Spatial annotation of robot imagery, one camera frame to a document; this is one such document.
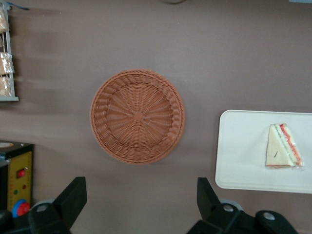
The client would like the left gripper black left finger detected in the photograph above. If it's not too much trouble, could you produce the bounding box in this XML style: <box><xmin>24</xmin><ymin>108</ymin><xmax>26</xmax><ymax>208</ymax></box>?
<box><xmin>27</xmin><ymin>176</ymin><xmax>88</xmax><ymax>234</ymax></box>

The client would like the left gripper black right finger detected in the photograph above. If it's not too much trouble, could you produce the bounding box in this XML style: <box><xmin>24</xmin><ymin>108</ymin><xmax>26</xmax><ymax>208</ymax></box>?
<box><xmin>187</xmin><ymin>177</ymin><xmax>256</xmax><ymax>234</ymax></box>

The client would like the triangle sandwich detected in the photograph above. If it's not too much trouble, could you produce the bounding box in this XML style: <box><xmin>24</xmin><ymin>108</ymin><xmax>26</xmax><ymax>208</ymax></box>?
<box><xmin>265</xmin><ymin>123</ymin><xmax>305</xmax><ymax>170</ymax></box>

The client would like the cream plastic tray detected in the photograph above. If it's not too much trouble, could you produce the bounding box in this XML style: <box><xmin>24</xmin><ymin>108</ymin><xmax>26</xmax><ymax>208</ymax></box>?
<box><xmin>214</xmin><ymin>109</ymin><xmax>312</xmax><ymax>195</ymax></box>

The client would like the brown round wicker basket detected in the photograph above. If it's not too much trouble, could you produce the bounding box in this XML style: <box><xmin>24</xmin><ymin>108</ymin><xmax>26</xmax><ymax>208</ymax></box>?
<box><xmin>89</xmin><ymin>69</ymin><xmax>186</xmax><ymax>165</ymax></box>

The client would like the black machine with yellow panel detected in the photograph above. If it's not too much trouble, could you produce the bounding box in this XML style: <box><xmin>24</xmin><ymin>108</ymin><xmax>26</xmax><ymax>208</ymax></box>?
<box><xmin>0</xmin><ymin>140</ymin><xmax>35</xmax><ymax>220</ymax></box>

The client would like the clear bagged pastry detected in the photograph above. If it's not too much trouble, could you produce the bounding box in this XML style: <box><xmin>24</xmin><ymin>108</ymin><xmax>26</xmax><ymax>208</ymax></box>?
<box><xmin>0</xmin><ymin>52</ymin><xmax>15</xmax><ymax>75</ymax></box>
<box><xmin>0</xmin><ymin>76</ymin><xmax>12</xmax><ymax>97</ymax></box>
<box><xmin>0</xmin><ymin>9</ymin><xmax>10</xmax><ymax>34</ymax></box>

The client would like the blue tape strip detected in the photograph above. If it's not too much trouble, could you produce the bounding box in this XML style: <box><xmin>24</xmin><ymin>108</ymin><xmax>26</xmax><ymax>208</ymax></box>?
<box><xmin>7</xmin><ymin>0</ymin><xmax>30</xmax><ymax>11</ymax></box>

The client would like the grey wire rack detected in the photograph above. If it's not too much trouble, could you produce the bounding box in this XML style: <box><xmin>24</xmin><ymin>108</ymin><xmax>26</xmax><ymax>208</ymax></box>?
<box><xmin>0</xmin><ymin>4</ymin><xmax>20</xmax><ymax>102</ymax></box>

